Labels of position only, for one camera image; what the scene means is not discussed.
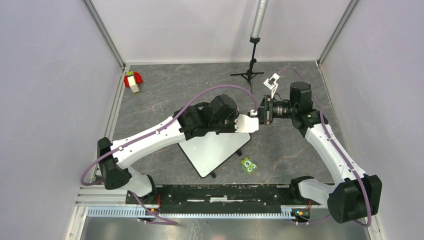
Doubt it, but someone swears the white whiteboard black frame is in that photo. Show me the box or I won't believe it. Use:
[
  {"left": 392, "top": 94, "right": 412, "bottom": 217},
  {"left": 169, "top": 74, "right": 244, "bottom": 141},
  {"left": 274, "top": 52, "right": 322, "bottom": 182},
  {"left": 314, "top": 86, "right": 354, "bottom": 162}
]
[{"left": 178, "top": 132, "right": 251, "bottom": 179}]

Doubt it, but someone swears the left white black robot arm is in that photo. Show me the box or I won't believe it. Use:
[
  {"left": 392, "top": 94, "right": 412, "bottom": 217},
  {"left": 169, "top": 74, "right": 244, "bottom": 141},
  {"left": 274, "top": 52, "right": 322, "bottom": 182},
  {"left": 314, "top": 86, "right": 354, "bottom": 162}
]
[{"left": 97, "top": 94, "right": 239, "bottom": 204}]

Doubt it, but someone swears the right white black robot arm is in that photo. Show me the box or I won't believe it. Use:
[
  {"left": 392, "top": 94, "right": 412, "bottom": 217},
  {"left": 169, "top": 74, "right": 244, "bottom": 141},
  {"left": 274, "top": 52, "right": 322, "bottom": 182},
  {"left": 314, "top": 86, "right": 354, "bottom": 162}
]
[{"left": 258, "top": 79, "right": 382, "bottom": 228}]

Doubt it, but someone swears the black tripod stand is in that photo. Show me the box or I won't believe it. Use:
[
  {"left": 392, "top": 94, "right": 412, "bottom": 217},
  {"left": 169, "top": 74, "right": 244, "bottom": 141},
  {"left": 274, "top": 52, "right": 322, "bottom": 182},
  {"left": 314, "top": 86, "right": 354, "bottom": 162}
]
[{"left": 230, "top": 37, "right": 264, "bottom": 93}]

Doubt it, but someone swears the green toy block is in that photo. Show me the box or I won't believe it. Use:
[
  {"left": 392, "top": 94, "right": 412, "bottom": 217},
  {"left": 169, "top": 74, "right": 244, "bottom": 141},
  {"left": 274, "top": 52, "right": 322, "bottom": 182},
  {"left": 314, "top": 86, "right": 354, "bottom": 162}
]
[{"left": 240, "top": 157, "right": 259, "bottom": 175}]

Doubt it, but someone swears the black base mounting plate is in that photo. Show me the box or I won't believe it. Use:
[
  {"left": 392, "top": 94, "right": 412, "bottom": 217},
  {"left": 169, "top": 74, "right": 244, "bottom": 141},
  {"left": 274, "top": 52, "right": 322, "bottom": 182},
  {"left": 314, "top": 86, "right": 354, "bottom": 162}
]
[{"left": 141, "top": 184, "right": 318, "bottom": 214}]

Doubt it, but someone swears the red multicolour toy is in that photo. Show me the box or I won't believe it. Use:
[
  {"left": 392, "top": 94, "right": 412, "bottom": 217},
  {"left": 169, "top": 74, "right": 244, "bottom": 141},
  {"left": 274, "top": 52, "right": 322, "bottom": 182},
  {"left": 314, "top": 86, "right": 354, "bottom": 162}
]
[{"left": 124, "top": 71, "right": 143, "bottom": 94}]

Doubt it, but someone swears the grey cylinder on stand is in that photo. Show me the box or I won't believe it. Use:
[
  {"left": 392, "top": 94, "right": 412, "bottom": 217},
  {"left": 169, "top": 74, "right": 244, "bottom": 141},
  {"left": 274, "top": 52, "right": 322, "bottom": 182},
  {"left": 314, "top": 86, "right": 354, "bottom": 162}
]
[{"left": 250, "top": 0, "right": 269, "bottom": 40}]

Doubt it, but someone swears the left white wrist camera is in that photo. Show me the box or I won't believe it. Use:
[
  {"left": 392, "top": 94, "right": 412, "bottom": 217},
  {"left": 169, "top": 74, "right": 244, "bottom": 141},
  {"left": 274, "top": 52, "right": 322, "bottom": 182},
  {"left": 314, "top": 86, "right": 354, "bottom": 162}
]
[{"left": 234, "top": 114, "right": 260, "bottom": 134}]

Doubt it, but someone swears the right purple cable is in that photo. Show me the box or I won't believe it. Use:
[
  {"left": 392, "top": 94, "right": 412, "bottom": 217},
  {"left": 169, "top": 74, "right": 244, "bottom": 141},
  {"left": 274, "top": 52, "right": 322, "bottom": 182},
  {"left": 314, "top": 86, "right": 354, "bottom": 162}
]
[{"left": 277, "top": 67, "right": 373, "bottom": 228}]

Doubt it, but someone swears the purple cable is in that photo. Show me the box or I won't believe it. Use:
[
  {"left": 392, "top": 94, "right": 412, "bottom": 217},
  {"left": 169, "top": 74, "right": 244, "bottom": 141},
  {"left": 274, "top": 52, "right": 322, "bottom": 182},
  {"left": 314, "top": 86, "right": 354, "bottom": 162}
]
[
  {"left": 81, "top": 84, "right": 261, "bottom": 226},
  {"left": 277, "top": 67, "right": 373, "bottom": 228}
]

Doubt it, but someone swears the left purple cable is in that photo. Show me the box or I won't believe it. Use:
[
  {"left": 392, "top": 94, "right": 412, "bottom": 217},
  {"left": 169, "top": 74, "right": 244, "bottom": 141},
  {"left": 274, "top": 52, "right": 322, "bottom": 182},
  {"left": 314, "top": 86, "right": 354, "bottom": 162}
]
[{"left": 81, "top": 84, "right": 261, "bottom": 226}]

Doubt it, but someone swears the aluminium frame rail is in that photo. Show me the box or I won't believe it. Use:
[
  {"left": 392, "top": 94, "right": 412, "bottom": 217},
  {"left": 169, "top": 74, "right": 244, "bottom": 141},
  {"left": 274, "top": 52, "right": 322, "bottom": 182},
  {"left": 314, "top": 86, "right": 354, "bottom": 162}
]
[{"left": 65, "top": 184, "right": 384, "bottom": 240}]

